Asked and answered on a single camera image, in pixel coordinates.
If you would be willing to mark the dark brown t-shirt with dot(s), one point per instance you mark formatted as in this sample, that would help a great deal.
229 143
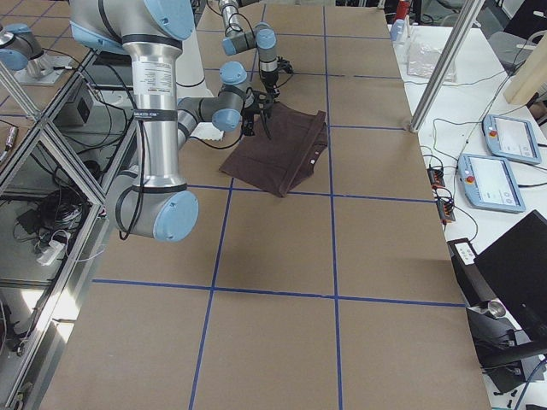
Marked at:
279 165

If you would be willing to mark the red cylinder bottle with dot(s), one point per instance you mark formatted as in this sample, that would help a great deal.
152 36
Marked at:
402 9

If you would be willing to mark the near blue teach pendant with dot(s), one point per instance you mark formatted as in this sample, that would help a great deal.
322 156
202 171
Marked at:
489 183

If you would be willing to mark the aluminium frame cage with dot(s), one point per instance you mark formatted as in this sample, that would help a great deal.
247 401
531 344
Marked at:
69 141

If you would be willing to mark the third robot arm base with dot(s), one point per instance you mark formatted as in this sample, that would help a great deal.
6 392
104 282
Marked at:
22 54

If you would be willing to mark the aluminium frame post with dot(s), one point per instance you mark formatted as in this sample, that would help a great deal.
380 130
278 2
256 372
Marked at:
452 46

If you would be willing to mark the blue teach pendant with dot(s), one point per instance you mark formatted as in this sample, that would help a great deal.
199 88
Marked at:
511 138
489 183

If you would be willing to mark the far blue teach pendant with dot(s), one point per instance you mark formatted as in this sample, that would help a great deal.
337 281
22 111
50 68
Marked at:
511 138

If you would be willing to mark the white power strip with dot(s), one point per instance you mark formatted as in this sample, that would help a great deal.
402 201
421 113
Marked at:
54 251

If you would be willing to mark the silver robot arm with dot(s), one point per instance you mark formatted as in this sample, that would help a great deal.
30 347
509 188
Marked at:
241 36
154 201

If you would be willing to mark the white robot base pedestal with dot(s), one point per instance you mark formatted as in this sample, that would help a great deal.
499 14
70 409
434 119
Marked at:
189 72

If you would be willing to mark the black box with label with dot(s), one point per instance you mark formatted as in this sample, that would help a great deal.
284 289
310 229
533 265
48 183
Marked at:
475 289

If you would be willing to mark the orange black circuit board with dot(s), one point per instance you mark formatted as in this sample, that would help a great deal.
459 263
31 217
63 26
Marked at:
436 177

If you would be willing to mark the black monitor on stand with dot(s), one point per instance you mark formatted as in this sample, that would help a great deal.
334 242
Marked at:
514 267

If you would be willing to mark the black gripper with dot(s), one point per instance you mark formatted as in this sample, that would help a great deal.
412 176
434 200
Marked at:
268 81
255 108

